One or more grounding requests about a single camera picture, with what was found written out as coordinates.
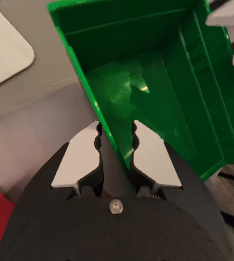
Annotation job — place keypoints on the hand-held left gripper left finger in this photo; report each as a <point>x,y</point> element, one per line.
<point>78,159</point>

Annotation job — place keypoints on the white flat-base stand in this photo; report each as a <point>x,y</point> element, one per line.
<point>2,51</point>

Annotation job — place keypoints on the green plastic storage bin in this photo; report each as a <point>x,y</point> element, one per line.
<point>169,122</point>

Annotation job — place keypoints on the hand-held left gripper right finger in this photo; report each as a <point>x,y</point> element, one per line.
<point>153,161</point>

